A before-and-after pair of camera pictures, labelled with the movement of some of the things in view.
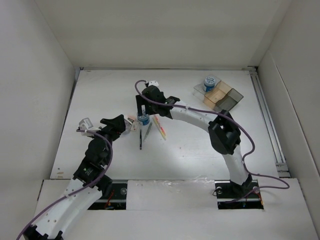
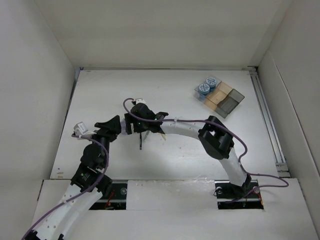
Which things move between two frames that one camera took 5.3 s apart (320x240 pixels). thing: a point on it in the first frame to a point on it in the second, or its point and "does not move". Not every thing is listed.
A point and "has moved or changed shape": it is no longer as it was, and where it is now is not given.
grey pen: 147,132 does not move
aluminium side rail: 282,169 does not move
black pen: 140,143 does not move
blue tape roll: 209,84 does not move
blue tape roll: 145,119 has moved or changed shape
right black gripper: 141,101 to 130,119
